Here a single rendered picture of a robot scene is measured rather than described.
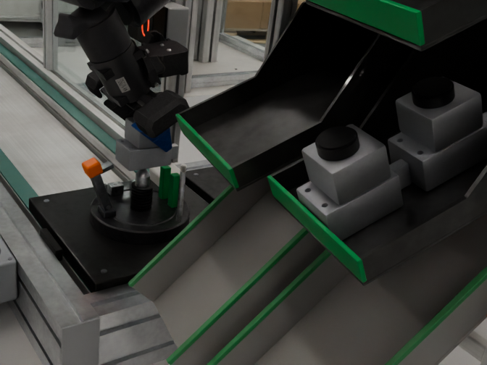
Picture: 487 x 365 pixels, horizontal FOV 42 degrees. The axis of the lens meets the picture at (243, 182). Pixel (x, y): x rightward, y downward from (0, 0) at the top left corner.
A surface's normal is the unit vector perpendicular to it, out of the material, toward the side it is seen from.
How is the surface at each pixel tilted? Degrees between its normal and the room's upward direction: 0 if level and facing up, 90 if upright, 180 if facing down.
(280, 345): 45
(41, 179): 0
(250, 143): 25
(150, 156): 90
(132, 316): 90
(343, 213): 90
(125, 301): 0
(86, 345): 90
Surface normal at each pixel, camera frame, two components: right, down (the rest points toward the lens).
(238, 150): -0.27, -0.78
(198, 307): -0.55, -0.58
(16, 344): 0.12, -0.90
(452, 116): 0.43, 0.43
